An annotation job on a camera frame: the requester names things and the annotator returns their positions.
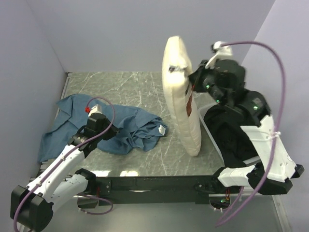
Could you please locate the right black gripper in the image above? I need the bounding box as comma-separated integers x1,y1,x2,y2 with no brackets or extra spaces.
190,58,229,108

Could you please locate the blue fabric pillowcase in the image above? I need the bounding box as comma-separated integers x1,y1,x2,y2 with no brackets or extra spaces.
38,94,169,162

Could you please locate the cream pillow with bear print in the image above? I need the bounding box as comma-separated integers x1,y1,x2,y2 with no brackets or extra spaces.
161,36,202,157

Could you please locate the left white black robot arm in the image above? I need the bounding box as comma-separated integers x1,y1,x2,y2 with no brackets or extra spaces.
10,112,119,232

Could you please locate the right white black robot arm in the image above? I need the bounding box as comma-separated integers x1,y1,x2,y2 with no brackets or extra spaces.
189,59,304,195

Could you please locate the white laundry basket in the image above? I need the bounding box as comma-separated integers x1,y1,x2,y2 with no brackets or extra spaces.
197,103,260,165

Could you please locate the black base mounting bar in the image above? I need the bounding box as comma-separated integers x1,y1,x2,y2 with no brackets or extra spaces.
84,175,232,204

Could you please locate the black garment pile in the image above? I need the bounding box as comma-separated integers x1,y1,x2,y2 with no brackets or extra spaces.
204,105,258,168

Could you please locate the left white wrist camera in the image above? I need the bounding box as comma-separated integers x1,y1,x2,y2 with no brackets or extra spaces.
85,104,102,117

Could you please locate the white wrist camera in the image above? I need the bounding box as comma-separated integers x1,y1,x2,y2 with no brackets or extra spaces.
85,104,102,117
205,41,233,69

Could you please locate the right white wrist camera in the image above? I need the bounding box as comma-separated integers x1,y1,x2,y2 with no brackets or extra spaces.
205,41,233,69

